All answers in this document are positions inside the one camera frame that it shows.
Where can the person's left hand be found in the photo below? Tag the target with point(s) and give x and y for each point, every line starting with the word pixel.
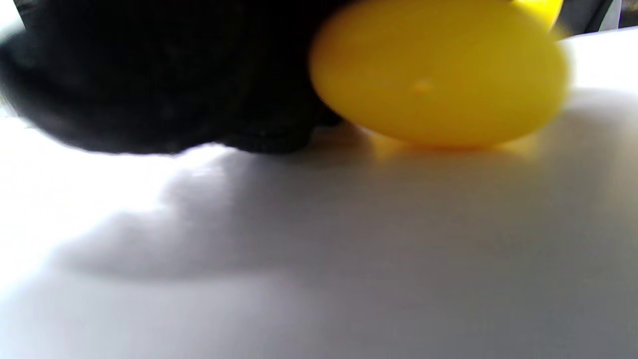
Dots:
pixel 159 75

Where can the yellow toy hammer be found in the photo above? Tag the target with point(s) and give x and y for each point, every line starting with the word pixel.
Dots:
pixel 438 75

